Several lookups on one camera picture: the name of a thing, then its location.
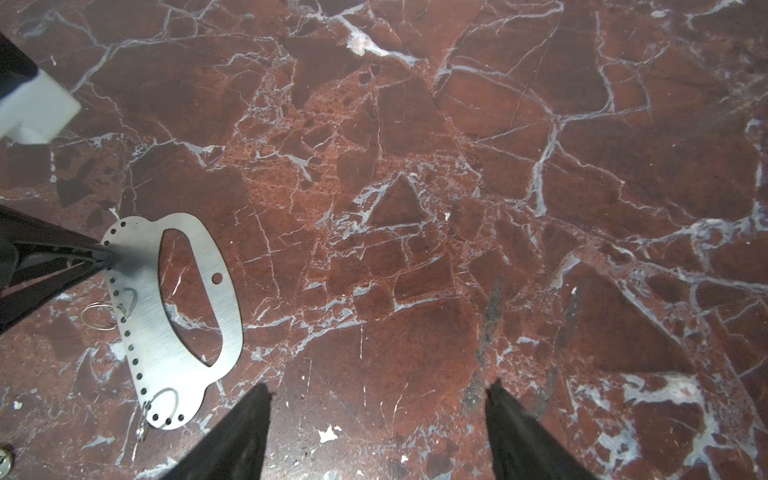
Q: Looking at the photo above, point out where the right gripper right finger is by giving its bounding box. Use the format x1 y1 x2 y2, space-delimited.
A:
485 379 596 480

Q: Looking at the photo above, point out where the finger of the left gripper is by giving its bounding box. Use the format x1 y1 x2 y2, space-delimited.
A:
1 256 117 333
1 206 114 264

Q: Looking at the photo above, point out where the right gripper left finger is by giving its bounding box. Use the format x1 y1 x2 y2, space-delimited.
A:
163 383 273 480

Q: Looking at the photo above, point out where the steel key organizer plate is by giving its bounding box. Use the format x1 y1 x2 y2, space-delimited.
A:
102 213 243 430

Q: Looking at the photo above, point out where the yellow capped key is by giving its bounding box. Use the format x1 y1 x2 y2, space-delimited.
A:
0 445 15 479

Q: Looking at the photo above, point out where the small wire key ring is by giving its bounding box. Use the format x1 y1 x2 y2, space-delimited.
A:
80 301 130 332

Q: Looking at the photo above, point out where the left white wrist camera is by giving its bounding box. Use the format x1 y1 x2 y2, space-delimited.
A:
1 34 81 145

